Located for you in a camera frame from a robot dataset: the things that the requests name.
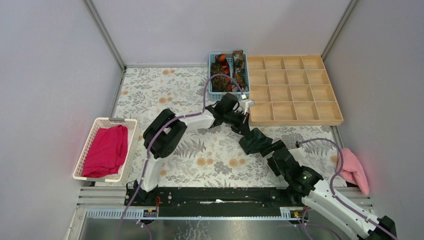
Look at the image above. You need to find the light blue plastic basket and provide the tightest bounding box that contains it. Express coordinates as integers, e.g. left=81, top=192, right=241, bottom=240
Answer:
left=208, top=50, right=251, bottom=100

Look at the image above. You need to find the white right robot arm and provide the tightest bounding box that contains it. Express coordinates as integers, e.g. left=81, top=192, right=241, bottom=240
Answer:
left=260, top=140, right=397, bottom=240

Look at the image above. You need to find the orange grey floral tie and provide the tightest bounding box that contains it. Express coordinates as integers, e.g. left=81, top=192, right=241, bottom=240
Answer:
left=232, top=50, right=249, bottom=92

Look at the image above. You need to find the red cloth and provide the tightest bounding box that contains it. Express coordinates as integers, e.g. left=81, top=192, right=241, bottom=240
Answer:
left=82, top=125, right=128, bottom=178

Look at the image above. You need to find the pink cloth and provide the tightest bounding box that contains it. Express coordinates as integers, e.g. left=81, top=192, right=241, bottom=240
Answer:
left=336, top=148, right=370, bottom=195

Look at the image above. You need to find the black gold patterned tie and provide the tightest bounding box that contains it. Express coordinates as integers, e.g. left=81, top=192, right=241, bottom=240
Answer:
left=210, top=62, right=224, bottom=92

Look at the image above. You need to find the white plastic basket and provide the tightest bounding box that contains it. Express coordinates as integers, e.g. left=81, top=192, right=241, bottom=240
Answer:
left=73, top=117, right=140, bottom=183

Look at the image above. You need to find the orange black striped tie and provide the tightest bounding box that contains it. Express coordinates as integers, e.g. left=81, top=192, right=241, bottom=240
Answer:
left=215, top=53, right=232, bottom=92

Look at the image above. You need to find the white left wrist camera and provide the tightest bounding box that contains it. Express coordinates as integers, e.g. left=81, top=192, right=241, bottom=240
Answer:
left=239, top=94, right=255, bottom=115

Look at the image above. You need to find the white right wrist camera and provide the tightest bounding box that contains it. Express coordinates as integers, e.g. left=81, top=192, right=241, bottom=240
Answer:
left=288, top=141, right=306, bottom=162

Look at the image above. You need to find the dark green leaf tie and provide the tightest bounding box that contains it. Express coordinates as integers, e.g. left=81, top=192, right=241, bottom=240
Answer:
left=238, top=127, right=273, bottom=155

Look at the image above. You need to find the wooden compartment tray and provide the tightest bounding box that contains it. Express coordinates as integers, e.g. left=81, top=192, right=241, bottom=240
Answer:
left=247, top=55, right=344, bottom=127

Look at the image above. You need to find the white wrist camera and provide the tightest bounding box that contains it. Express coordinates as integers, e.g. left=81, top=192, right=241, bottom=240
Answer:
left=288, top=141, right=306, bottom=162
left=239, top=94, right=255, bottom=115

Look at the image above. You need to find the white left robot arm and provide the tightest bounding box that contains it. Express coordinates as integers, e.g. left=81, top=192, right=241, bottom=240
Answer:
left=135, top=93, right=255, bottom=206

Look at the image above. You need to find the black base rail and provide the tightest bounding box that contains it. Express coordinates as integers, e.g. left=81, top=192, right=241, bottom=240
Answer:
left=123, top=187, right=305, bottom=218

